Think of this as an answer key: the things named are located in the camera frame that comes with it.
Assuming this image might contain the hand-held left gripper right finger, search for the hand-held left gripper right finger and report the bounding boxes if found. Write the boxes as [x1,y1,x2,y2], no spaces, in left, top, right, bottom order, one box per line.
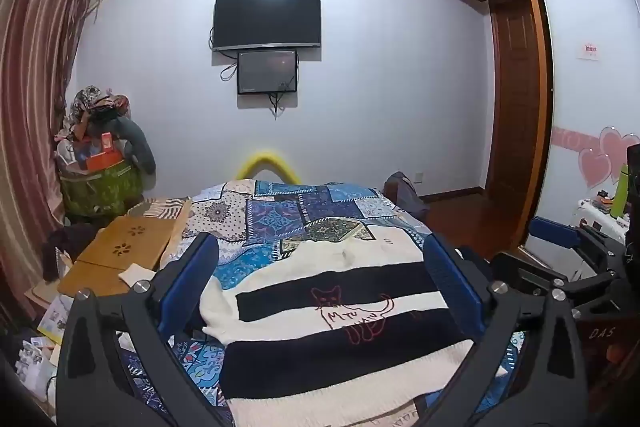
[415,232,589,427]

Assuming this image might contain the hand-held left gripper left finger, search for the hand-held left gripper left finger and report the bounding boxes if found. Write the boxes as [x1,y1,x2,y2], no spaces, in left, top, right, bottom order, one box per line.
[55,233,236,427]

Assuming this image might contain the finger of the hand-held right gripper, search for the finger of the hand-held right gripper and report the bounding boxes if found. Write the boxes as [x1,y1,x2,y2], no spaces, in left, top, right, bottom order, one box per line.
[491,252,621,305]
[529,216,626,259]

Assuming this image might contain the cream and navy striped sweater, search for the cream and navy striped sweater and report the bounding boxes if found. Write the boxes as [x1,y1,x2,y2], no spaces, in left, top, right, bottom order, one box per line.
[200,227,508,427]

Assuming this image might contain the pile of patterned clothes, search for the pile of patterned clothes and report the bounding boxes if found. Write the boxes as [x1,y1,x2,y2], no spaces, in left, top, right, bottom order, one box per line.
[55,86,133,142]

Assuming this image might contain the small white folded cloth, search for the small white folded cloth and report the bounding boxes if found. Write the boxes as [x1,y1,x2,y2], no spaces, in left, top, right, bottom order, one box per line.
[118,263,152,289]

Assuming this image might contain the green bottle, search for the green bottle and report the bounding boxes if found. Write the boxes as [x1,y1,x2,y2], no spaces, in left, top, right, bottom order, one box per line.
[612,164,630,218]

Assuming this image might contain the wooden folding lap desk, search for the wooden folding lap desk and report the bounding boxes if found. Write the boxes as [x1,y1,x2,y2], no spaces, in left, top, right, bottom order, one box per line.
[57,216,174,298]

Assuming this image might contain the pink heart stickers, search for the pink heart stickers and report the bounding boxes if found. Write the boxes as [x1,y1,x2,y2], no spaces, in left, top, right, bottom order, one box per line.
[552,126,640,188]

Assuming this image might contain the dark grey bag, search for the dark grey bag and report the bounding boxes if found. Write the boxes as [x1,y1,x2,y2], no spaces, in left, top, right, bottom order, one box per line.
[384,172,430,222]

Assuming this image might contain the blue patchwork blanket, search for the blue patchwork blanket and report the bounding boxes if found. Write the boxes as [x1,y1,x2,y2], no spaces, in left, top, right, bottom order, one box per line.
[117,179,526,427]

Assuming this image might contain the green storage bag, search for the green storage bag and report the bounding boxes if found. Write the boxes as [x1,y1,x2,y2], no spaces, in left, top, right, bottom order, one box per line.
[59,157,143,222]

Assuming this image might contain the white sliding wardrobe door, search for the white sliding wardrobe door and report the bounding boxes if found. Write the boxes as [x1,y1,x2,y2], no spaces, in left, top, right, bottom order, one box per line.
[525,0,640,253]

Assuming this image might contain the brown wooden door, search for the brown wooden door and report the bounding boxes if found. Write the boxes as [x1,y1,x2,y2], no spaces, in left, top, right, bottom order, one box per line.
[489,0,545,204]

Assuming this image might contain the dark purple cloth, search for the dark purple cloth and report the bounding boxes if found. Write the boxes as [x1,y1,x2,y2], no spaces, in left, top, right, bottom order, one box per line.
[42,227,92,284]

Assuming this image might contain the yellow foam tube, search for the yellow foam tube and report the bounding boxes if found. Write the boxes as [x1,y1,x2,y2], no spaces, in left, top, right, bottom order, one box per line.
[235,150,300,182]

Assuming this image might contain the orange box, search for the orange box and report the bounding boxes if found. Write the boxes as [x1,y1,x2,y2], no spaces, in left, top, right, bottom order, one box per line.
[85,133,124,170]

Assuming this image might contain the scattered papers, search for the scattered papers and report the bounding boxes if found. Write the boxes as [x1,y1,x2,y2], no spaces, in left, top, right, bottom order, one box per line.
[19,292,68,408]

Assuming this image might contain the pink striped curtain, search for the pink striped curtain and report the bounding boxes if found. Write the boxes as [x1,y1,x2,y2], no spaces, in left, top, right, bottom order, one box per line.
[0,0,101,318]

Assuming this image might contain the small black wall monitor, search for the small black wall monitor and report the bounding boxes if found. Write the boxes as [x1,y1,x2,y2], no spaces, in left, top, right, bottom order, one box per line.
[236,50,299,96]

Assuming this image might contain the black wall television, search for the black wall television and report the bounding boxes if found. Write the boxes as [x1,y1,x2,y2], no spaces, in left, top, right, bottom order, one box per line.
[212,0,322,52]

